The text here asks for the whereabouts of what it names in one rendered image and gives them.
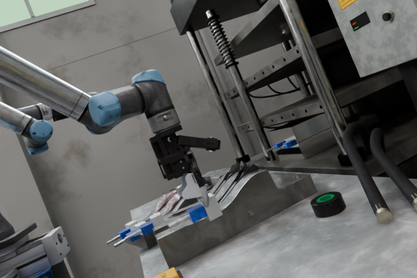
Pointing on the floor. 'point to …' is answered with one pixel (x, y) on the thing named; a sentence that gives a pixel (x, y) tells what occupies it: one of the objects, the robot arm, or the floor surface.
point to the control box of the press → (376, 17)
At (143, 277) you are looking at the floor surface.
